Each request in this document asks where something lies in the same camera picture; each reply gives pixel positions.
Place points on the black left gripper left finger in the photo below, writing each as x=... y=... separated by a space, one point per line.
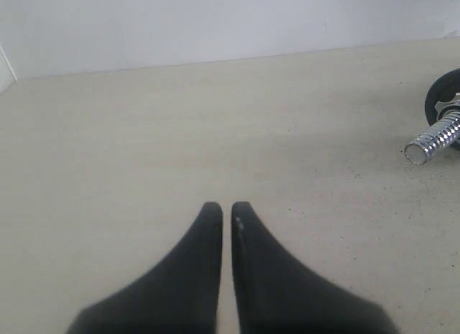
x=178 y=295

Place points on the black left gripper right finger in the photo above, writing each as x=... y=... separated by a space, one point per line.
x=276 y=293

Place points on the chrome dumbbell with black plates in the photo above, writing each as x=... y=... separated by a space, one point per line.
x=442 y=115

